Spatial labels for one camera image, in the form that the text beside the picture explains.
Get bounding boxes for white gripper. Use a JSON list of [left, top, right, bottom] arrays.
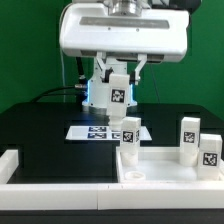
[[59, 3, 189, 84]]

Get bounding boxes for white square tabletop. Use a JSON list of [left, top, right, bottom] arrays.
[[116, 146, 224, 184]]

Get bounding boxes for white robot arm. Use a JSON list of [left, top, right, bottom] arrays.
[[59, 0, 202, 116]]

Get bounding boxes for white sheet with tags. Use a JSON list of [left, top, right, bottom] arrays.
[[66, 126, 152, 141]]

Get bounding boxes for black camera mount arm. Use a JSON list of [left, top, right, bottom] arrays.
[[75, 57, 87, 90]]

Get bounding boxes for black cables on table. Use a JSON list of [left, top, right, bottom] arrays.
[[29, 85, 88, 104]]

